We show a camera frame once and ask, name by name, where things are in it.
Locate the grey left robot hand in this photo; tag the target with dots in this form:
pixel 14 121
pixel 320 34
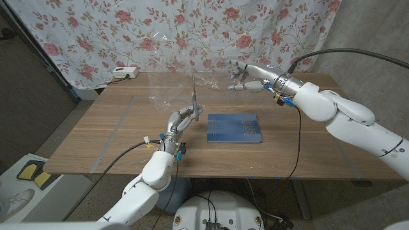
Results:
pixel 174 123

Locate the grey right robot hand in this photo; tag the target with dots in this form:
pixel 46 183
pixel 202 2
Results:
pixel 268 75

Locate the clear cling film sheet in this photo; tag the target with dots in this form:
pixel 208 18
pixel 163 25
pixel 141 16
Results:
pixel 172 92

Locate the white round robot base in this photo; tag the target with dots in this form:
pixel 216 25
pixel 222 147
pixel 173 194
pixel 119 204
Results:
pixel 220 207

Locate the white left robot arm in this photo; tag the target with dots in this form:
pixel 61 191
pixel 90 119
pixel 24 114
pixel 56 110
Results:
pixel 156 169

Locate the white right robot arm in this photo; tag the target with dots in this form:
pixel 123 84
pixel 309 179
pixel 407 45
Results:
pixel 345 115

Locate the blue notebook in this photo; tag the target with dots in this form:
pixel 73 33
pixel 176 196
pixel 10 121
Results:
pixel 233 127

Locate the white power strip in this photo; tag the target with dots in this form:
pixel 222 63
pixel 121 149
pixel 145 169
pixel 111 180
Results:
pixel 125 72

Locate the blue grey stool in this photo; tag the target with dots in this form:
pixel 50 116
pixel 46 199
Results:
pixel 179 195

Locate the floral rose curtain backdrop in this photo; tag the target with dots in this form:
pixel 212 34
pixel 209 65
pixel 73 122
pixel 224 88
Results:
pixel 159 32

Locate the grey table leg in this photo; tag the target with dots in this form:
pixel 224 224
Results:
pixel 302 201

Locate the dark perforated partition panel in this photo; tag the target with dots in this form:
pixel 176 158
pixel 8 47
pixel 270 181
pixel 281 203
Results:
pixel 28 96

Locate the black floor plug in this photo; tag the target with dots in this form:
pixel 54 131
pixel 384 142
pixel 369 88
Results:
pixel 282 223

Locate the yellow black foot pedal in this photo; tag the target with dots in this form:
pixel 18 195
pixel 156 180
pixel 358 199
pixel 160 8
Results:
pixel 30 170

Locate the white robot torso edge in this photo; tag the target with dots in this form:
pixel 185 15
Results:
pixel 64 226

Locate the white pedal board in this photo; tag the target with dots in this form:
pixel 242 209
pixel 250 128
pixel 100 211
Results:
pixel 12 182

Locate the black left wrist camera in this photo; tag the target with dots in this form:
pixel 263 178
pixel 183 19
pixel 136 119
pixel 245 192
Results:
pixel 182 148

